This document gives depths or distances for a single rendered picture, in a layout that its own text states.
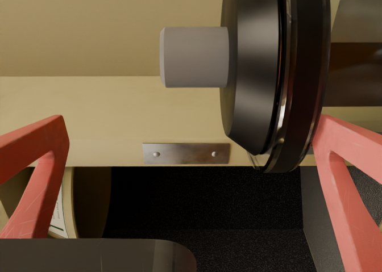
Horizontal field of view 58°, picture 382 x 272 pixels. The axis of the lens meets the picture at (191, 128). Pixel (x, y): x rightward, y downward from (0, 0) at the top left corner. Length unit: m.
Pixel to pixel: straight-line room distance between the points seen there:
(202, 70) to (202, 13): 0.53
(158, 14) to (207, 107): 0.39
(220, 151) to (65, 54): 0.52
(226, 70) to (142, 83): 0.21
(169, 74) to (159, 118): 0.15
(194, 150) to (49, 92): 0.16
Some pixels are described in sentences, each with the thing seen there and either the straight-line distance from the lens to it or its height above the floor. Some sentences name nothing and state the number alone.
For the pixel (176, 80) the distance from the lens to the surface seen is 0.16.
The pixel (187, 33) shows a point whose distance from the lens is 0.16.
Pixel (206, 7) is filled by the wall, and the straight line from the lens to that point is 0.68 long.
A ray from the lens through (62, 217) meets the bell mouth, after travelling 0.39.
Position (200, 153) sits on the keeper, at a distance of 0.28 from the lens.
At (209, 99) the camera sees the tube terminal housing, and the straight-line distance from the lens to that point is 0.33.
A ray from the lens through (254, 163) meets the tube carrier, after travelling 0.17.
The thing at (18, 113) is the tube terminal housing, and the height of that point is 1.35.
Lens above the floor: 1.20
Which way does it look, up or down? level
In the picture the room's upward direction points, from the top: 90 degrees counter-clockwise
